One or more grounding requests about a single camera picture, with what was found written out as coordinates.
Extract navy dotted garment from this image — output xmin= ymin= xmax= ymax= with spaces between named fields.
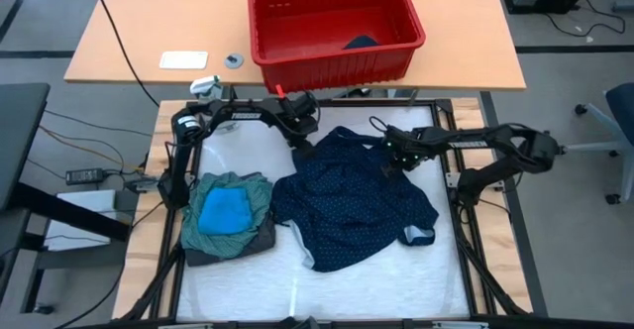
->
xmin=269 ymin=125 xmax=441 ymax=274

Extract red plastic laundry bin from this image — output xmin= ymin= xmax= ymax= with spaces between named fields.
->
xmin=246 ymin=0 xmax=427 ymax=95

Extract teal patterned button shirt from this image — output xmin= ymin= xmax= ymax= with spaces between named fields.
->
xmin=180 ymin=171 xmax=274 ymax=261

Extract plain dark navy garment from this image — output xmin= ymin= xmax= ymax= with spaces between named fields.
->
xmin=342 ymin=34 xmax=381 ymax=51

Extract bright blue garment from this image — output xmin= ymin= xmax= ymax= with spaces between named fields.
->
xmin=197 ymin=186 xmax=255 ymax=236

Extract dark grey trousers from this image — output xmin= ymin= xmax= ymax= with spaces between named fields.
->
xmin=183 ymin=171 xmax=277 ymax=269

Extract clear spray bottle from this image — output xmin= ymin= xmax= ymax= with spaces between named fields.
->
xmin=189 ymin=74 xmax=239 ymax=133

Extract white flat phone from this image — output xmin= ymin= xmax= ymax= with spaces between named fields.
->
xmin=158 ymin=50 xmax=209 ymax=70

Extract tan wooden desk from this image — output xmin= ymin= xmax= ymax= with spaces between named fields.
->
xmin=63 ymin=0 xmax=527 ymax=92

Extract blue office chair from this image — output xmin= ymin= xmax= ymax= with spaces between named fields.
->
xmin=553 ymin=81 xmax=634 ymax=205

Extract black side desk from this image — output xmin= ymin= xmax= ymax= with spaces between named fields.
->
xmin=0 ymin=81 xmax=133 ymax=315

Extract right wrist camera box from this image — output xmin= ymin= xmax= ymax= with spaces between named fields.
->
xmin=382 ymin=126 xmax=423 ymax=160

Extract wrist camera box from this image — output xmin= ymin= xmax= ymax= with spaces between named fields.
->
xmin=282 ymin=92 xmax=322 ymax=122
xmin=382 ymin=126 xmax=423 ymax=160

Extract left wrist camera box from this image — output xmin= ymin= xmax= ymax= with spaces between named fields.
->
xmin=282 ymin=92 xmax=322 ymax=122

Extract black looped camera cable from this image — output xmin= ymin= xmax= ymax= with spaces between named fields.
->
xmin=369 ymin=115 xmax=392 ymax=135

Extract thin black cable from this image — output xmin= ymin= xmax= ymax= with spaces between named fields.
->
xmin=44 ymin=109 xmax=154 ymax=138

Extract long black hanging cable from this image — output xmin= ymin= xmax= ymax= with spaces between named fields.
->
xmin=87 ymin=0 xmax=160 ymax=108

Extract black floor cable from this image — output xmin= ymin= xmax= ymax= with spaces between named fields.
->
xmin=544 ymin=0 xmax=628 ymax=39

